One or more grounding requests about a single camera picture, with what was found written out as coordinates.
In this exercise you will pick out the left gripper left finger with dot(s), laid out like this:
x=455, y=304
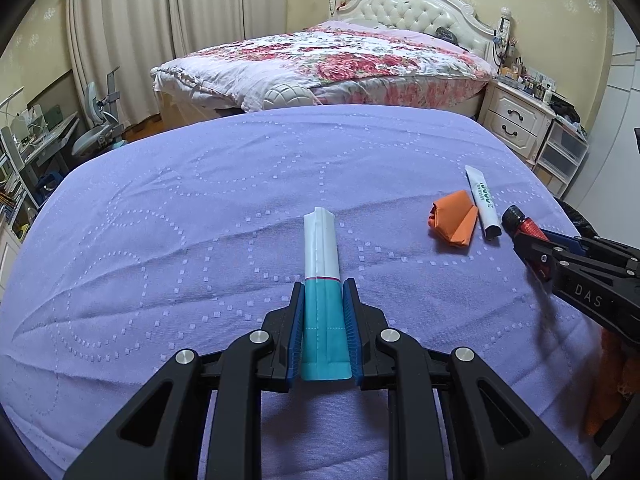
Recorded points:
x=201, y=414

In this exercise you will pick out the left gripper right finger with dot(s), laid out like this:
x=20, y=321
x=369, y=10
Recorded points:
x=449, y=414

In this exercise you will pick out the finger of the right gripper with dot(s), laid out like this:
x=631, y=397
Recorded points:
x=571, y=244
x=557, y=272

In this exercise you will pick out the dark red bottle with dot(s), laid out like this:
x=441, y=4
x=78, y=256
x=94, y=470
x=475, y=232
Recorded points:
x=523, y=230

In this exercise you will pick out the white green cream tube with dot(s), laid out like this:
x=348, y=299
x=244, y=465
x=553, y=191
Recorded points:
x=484, y=202

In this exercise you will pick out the teal white toothpaste tube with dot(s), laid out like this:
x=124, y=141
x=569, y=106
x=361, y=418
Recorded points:
x=325, y=356

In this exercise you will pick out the orange wrapper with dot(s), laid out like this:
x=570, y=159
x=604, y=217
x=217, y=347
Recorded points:
x=453, y=218

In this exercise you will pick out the black lined trash bin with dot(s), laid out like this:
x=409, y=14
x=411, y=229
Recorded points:
x=581, y=224

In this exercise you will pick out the white wardrobe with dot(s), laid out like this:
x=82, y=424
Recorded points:
x=606, y=189

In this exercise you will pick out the clear plastic drawer unit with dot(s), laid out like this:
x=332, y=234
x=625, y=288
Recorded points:
x=560, y=156

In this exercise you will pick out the white nightstand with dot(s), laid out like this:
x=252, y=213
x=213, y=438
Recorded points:
x=516, y=119

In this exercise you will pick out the purple quilted bed cover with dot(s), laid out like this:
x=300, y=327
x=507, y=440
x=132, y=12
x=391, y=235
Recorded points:
x=189, y=238

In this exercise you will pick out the clutter on nightstand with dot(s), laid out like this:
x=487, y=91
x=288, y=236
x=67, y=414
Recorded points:
x=512, y=71

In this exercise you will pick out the dark clothes on pillow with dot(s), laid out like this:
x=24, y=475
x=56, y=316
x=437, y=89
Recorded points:
x=445, y=34

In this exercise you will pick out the white tufted headboard bed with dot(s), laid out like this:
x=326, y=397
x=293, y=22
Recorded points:
x=424, y=16

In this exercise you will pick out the bookshelf with books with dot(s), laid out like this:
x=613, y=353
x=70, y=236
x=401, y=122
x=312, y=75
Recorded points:
x=18, y=209

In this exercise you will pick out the study desk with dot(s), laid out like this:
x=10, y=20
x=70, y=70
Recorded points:
x=44, y=151

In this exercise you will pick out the floral quilt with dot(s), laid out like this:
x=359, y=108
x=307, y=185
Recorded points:
x=330, y=63

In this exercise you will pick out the grey desk chair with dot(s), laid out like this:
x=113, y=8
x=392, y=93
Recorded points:
x=106, y=131

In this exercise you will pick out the beige curtains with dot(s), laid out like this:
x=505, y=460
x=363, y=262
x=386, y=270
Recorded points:
x=130, y=37

